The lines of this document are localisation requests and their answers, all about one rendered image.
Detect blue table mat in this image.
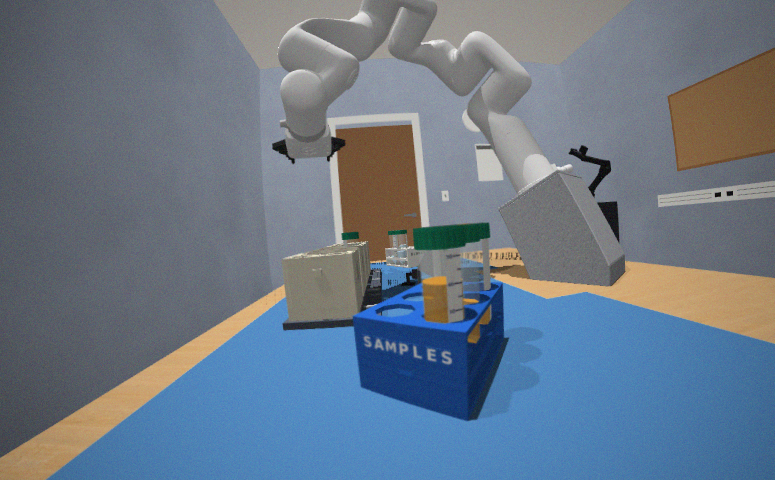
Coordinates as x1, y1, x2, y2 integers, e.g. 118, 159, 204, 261
46, 277, 775, 480

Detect white tube rack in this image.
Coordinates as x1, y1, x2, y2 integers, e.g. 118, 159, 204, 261
385, 246, 419, 268

